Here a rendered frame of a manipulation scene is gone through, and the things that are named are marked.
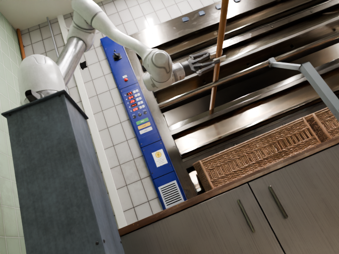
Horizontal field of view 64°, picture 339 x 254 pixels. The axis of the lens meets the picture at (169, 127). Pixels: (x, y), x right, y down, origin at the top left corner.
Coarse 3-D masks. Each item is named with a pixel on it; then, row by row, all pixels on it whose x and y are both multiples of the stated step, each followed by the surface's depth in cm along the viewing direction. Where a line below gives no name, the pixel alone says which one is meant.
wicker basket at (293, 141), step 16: (288, 128) 129; (304, 128) 128; (240, 144) 128; (256, 144) 128; (272, 144) 171; (288, 144) 126; (304, 144) 125; (208, 160) 127; (224, 160) 126; (240, 160) 170; (272, 160) 164; (208, 176) 124; (224, 176) 123; (240, 176) 122
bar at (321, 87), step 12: (336, 36) 163; (300, 48) 161; (276, 60) 160; (240, 72) 159; (312, 72) 128; (216, 84) 158; (312, 84) 129; (324, 84) 125; (180, 96) 156; (324, 96) 124; (336, 108) 120
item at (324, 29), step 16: (304, 32) 193; (320, 32) 199; (336, 32) 205; (272, 48) 194; (288, 48) 200; (224, 64) 189; (240, 64) 195; (256, 64) 201; (192, 80) 190; (208, 80) 196; (160, 96) 191
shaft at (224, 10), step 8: (224, 0) 108; (224, 8) 112; (224, 16) 116; (224, 24) 120; (224, 32) 126; (216, 48) 136; (216, 56) 141; (216, 64) 146; (216, 72) 153; (216, 80) 160; (216, 88) 170
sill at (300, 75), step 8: (328, 64) 198; (288, 80) 196; (264, 88) 195; (272, 88) 194; (248, 96) 194; (224, 104) 193; (232, 104) 192; (208, 112) 192; (216, 112) 191; (184, 120) 191; (192, 120) 190; (168, 128) 190; (176, 128) 189
